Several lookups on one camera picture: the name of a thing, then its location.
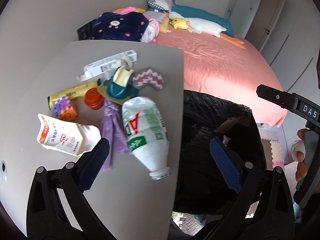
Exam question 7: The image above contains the white red milk carton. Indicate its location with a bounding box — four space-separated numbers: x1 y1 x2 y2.
37 114 101 156

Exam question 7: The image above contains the purple plastic bag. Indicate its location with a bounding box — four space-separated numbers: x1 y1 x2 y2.
101 99 131 171

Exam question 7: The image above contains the purple orange foam cube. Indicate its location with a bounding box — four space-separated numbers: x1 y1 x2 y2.
52 96 78 121

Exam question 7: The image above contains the orange red bottle cap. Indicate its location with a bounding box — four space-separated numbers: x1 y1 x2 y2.
84 88 104 110

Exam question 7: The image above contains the yellow snack wrapper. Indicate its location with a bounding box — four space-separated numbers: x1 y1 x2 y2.
47 79 101 110

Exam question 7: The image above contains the white green AD bottle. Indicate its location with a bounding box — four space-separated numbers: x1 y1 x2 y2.
122 96 171 180

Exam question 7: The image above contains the teal tape dispenser packaging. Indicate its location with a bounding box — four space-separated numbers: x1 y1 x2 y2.
97 67 139 105

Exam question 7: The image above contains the white long cardboard box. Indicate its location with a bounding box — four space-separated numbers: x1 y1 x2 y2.
77 50 138 82

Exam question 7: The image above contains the black trash bag bin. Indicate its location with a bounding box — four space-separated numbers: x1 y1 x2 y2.
173 90 267 215

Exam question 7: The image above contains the person's right hand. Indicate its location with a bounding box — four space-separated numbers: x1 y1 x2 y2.
291 129 308 182

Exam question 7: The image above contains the colourful foam floor mat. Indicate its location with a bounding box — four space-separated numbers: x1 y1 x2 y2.
257 124 284 170

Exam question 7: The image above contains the grey bedside table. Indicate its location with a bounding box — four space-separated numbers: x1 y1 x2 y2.
0 39 185 240

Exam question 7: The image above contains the pink bed sheet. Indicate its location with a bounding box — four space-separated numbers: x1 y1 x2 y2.
156 29 287 127

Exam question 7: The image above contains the navy patterned fleece blanket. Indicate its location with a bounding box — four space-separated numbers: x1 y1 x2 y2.
91 12 149 42

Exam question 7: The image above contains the yellow duck plush toy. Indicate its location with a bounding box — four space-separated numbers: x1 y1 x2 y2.
171 18 189 30

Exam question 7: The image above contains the teal pillow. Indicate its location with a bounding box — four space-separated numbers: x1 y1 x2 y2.
171 4 234 37

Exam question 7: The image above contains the patchwork checkered pillow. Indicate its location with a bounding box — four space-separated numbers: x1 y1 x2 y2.
146 0 176 12

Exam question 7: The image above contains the black wall socket panel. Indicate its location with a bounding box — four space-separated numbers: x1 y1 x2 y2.
76 18 97 41

